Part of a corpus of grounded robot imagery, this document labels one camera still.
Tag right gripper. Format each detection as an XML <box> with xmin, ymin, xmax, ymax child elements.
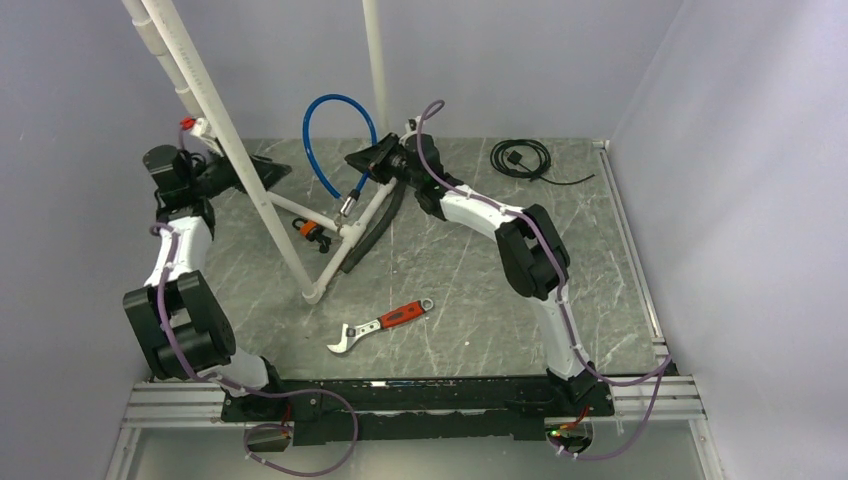
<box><xmin>345</xmin><ymin>133</ymin><xmax>422</xmax><ymax>190</ymax></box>

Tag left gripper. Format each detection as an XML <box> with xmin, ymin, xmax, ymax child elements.
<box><xmin>188</xmin><ymin>137</ymin><xmax>290</xmax><ymax>199</ymax></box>

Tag blue cable lock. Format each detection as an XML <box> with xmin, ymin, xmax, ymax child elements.
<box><xmin>301</xmin><ymin>93</ymin><xmax>379</xmax><ymax>220</ymax></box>

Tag silver lock keys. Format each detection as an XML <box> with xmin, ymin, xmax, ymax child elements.
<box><xmin>334</xmin><ymin>215</ymin><xmax>345</xmax><ymax>235</ymax></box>

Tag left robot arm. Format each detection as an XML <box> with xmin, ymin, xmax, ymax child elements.
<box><xmin>123</xmin><ymin>145</ymin><xmax>288</xmax><ymax>420</ymax></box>

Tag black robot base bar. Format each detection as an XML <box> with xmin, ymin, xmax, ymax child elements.
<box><xmin>221</xmin><ymin>374</ymin><xmax>614</xmax><ymax>446</ymax></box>

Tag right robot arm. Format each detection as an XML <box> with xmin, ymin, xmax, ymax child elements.
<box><xmin>344</xmin><ymin>134</ymin><xmax>608</xmax><ymax>415</ymax></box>

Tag orange black padlock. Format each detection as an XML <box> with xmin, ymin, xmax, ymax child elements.
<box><xmin>291</xmin><ymin>217</ymin><xmax>326</xmax><ymax>242</ymax></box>

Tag black corrugated hose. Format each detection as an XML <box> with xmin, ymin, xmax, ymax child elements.
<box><xmin>339</xmin><ymin>178</ymin><xmax>409</xmax><ymax>276</ymax></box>

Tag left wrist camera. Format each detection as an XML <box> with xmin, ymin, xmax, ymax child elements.
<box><xmin>179</xmin><ymin>117</ymin><xmax>224</xmax><ymax>156</ymax></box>

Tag coiled black USB cable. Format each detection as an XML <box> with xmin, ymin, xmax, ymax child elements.
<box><xmin>490</xmin><ymin>139</ymin><xmax>596</xmax><ymax>187</ymax></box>

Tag red handled adjustable wrench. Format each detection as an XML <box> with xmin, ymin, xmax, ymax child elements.
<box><xmin>326</xmin><ymin>298</ymin><xmax>435</xmax><ymax>355</ymax></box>

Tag white PVC pipe frame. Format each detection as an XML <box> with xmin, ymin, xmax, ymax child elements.
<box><xmin>123</xmin><ymin>1</ymin><xmax>402</xmax><ymax>304</ymax></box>

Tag aluminium rail frame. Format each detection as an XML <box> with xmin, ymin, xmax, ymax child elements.
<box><xmin>105</xmin><ymin>382</ymin><xmax>225</xmax><ymax>479</ymax></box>

